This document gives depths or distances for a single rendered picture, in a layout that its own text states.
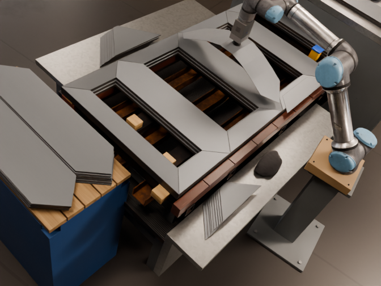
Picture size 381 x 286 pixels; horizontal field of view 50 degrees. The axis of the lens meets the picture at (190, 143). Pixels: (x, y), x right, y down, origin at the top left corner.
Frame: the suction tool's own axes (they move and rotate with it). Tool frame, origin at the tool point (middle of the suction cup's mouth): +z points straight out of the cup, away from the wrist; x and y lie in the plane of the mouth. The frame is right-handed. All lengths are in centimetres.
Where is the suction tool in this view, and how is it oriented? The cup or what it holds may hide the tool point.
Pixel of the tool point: (236, 45)
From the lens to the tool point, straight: 212.9
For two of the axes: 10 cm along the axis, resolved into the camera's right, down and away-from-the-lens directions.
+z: -2.1, 6.4, 7.4
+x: 7.6, 5.8, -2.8
